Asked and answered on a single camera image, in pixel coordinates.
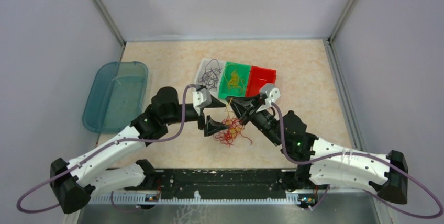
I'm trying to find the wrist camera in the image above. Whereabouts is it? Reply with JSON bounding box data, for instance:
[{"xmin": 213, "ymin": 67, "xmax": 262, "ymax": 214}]
[
  {"xmin": 192, "ymin": 88, "xmax": 212, "ymax": 114},
  {"xmin": 259, "ymin": 83, "xmax": 281, "ymax": 109}
]

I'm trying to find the green plastic bin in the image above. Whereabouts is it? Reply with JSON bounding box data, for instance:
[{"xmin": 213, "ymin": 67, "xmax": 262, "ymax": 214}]
[{"xmin": 218, "ymin": 62, "xmax": 251, "ymax": 100}]

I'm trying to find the purple wire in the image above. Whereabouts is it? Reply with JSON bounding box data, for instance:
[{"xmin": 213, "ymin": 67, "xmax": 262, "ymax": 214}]
[{"xmin": 197, "ymin": 59, "xmax": 224, "ymax": 91}]

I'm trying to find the white plastic bin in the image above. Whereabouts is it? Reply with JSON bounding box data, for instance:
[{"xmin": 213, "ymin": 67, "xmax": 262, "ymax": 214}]
[{"xmin": 194, "ymin": 58, "xmax": 227, "ymax": 96}]

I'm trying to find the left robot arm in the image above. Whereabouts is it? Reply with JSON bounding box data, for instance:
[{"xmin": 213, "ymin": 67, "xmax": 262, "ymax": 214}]
[{"xmin": 50, "ymin": 84, "xmax": 228, "ymax": 214}]

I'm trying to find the coloured wire bundle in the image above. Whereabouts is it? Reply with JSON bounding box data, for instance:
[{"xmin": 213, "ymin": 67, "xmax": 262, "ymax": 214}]
[{"xmin": 212, "ymin": 117, "xmax": 253, "ymax": 148}]

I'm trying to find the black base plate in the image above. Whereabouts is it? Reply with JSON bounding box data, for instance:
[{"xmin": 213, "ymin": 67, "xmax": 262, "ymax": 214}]
[{"xmin": 127, "ymin": 169, "xmax": 316, "ymax": 200}]

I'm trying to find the yellow wire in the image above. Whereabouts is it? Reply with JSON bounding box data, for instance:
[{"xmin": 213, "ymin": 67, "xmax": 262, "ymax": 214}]
[
  {"xmin": 225, "ymin": 99, "xmax": 234, "ymax": 126},
  {"xmin": 223, "ymin": 68, "xmax": 248, "ymax": 94}
]

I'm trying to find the teal translucent tray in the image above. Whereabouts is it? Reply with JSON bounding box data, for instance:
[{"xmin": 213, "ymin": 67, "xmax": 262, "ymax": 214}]
[{"xmin": 82, "ymin": 61, "xmax": 149, "ymax": 134}]

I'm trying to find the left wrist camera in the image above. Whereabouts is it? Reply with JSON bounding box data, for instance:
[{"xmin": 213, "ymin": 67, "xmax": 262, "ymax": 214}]
[{"xmin": 192, "ymin": 88, "xmax": 212, "ymax": 114}]

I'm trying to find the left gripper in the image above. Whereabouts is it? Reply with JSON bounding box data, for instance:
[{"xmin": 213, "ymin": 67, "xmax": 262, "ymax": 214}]
[{"xmin": 164, "ymin": 94, "xmax": 230, "ymax": 136}]

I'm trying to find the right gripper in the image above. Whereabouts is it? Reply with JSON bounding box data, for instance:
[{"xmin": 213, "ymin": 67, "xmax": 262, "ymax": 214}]
[{"xmin": 226, "ymin": 94, "xmax": 283, "ymax": 147}]

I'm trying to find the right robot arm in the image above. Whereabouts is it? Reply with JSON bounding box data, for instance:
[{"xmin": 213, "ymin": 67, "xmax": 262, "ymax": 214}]
[{"xmin": 226, "ymin": 95, "xmax": 408, "ymax": 205}]

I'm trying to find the red plastic bin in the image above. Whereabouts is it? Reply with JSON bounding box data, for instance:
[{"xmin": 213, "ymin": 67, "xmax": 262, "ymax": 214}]
[{"xmin": 245, "ymin": 66, "xmax": 277, "ymax": 97}]

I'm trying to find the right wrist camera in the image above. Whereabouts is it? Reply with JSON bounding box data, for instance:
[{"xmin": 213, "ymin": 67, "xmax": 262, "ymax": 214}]
[{"xmin": 259, "ymin": 83, "xmax": 281, "ymax": 109}]

